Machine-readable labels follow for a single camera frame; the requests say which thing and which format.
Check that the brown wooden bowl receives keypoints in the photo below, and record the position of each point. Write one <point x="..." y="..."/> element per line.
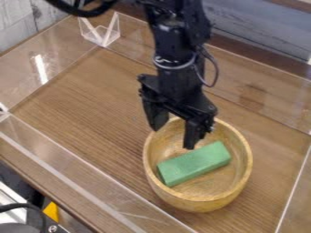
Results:
<point x="214" y="190"/>

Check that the clear acrylic corner bracket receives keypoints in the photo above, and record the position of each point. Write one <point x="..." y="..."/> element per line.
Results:
<point x="100" y="35"/>

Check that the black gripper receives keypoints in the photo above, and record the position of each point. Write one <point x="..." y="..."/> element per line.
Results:
<point x="174" y="92"/>

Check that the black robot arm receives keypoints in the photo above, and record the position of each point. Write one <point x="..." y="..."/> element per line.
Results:
<point x="180" y="28"/>

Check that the green rectangular block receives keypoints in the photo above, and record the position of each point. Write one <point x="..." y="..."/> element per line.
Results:
<point x="194" y="163"/>

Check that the clear acrylic tray wall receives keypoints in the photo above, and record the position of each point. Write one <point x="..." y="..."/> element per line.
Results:
<point x="73" y="130"/>

